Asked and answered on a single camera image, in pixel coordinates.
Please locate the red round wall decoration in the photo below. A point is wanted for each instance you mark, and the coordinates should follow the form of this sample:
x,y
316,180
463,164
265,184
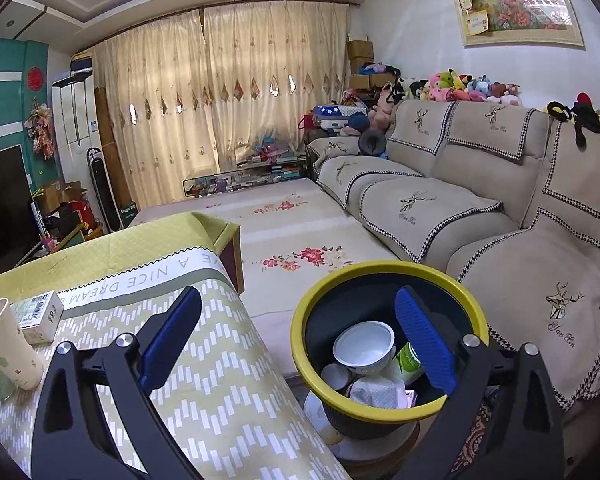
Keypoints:
x,y
35,78

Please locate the black tower fan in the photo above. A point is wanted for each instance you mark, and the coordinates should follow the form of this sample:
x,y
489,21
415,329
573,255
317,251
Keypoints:
x,y
102,185

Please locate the white ribbed paper bowl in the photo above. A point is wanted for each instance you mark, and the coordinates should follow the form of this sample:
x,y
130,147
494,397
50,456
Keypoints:
x,y
362,345

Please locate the pale green box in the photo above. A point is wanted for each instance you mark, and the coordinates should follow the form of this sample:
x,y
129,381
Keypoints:
x,y
40,317

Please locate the dark round cushion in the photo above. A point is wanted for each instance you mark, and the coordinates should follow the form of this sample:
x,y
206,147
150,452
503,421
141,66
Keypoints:
x,y
372,142

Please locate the pile of toys and bags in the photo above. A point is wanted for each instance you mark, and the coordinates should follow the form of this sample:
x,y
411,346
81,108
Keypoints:
x,y
340,115

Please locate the black television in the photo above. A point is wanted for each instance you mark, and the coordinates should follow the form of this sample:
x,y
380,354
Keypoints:
x,y
5,200

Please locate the white tissue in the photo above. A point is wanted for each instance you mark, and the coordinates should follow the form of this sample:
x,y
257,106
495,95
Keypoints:
x,y
377,392

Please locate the low glass shelf with clutter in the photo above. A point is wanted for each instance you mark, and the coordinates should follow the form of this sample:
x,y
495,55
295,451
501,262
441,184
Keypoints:
x,y
250,177

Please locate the white standing air conditioner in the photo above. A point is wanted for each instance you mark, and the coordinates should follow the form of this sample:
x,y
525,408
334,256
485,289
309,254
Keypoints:
x,y
75,125

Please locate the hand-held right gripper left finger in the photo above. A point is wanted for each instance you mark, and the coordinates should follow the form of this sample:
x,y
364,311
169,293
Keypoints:
x,y
172,340

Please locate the pink carton box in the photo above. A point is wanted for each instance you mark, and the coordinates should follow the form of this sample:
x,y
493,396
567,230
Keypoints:
x,y
411,398

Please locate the red patterned rug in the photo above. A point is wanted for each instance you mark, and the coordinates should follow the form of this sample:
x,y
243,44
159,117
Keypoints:
x,y
480,425

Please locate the yellow rimmed dark trash bin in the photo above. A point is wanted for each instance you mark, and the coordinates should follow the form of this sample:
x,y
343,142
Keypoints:
x,y
365,422

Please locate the hanging flower decoration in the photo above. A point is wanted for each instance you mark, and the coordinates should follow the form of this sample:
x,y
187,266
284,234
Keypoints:
x,y
40,130

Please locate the open cardboard boxes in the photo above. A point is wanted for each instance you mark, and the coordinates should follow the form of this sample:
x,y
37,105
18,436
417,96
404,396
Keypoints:
x,y
62,200

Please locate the framed flower field painting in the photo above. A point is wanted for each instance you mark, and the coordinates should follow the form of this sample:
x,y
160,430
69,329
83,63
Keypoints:
x,y
520,0

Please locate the floral floor mat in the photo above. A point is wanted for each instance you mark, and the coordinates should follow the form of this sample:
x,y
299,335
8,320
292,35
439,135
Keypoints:
x,y
290,230

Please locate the paper cup with pink print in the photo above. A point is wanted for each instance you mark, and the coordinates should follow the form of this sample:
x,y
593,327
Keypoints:
x,y
10,350

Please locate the round wooden stool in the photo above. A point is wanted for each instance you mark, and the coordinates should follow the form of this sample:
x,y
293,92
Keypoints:
x,y
375,452

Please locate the row of plush toys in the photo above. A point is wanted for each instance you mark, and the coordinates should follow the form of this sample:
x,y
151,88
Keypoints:
x,y
460,87

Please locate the cream curtains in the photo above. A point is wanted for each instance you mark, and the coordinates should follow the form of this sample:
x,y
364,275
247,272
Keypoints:
x,y
230,85

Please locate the beige sofa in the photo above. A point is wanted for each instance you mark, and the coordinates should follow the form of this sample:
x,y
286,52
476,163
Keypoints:
x,y
430,210

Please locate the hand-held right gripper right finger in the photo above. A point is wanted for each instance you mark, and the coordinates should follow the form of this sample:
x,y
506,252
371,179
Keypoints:
x,y
425,340

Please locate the stack of cardboard boxes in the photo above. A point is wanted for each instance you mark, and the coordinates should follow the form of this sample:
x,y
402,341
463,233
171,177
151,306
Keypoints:
x,y
362,60

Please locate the black and yellow plush toys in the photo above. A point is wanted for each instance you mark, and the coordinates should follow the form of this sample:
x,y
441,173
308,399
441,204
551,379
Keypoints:
x,y
580,112

